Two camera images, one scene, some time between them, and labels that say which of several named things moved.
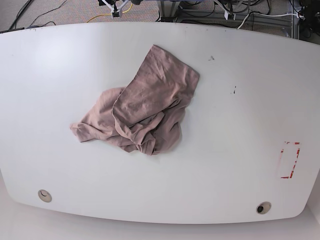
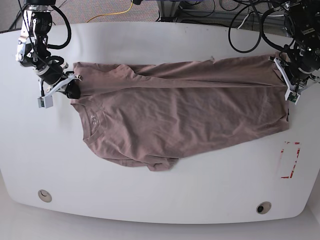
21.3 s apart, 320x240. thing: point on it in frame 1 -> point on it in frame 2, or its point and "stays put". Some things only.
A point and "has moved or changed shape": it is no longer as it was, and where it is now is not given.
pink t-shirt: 146,115 has moved or changed shape
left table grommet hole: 45,195 stays put
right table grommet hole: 263,207 stays put
